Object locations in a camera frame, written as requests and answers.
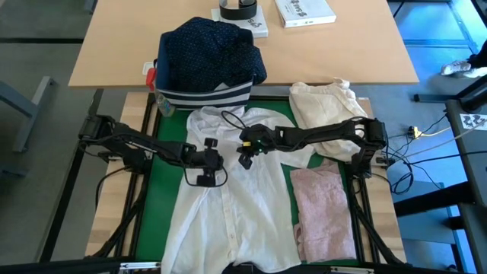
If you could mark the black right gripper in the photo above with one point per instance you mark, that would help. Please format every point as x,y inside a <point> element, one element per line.
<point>258,137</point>

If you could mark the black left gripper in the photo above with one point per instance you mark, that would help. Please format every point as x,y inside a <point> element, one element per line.
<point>205,161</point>

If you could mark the white button shirt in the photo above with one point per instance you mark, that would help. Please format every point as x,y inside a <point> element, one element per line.
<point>236,220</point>

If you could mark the pink button shirt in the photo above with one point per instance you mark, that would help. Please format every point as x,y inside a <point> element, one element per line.
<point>323,213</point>

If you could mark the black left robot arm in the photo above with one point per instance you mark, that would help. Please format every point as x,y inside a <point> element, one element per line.
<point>133,141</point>

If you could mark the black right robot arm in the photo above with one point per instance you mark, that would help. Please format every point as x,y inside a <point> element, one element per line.
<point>323,131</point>

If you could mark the navy white striped laundry basket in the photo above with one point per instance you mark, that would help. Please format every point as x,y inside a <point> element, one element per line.
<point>213,99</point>

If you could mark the green table mat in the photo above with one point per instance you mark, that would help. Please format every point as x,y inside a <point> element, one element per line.
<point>163,198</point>

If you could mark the clear plastic bottle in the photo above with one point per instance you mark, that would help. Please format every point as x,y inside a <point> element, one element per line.
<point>166,108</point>

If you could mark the cream shirt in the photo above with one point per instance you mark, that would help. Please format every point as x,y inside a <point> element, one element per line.
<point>323,106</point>

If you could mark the navy dotted shirt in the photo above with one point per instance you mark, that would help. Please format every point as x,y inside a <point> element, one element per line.
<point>205,53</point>

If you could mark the small white card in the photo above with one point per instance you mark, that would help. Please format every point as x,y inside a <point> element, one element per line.
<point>147,68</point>

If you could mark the light wooden desk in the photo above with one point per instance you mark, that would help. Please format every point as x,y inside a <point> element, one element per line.
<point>323,57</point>

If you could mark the white paper under tape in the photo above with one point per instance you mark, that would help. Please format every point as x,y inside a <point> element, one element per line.
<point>256,27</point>

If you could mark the black curved headband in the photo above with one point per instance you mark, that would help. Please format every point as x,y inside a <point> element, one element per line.
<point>237,13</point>

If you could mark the white book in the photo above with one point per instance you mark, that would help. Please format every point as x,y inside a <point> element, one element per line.
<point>304,13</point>

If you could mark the yellow plug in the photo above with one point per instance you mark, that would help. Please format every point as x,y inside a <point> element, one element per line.
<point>416,132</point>

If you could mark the grey side table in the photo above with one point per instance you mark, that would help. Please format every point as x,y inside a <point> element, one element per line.
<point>472,171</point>

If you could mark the person's white shoe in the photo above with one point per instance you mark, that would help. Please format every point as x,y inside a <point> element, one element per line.
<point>477,72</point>
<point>454,67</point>

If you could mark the black white marker sticker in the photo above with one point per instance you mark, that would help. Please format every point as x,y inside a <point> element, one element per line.
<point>473,122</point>

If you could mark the black desk leg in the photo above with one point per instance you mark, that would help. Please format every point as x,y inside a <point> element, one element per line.
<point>472,99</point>

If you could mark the person's leg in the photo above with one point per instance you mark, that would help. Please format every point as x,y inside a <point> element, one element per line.
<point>480,59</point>

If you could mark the black metal table frame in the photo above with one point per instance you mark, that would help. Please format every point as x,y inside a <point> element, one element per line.
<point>76,267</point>

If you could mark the grey metal bench frame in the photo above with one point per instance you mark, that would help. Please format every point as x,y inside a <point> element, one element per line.
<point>26,106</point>

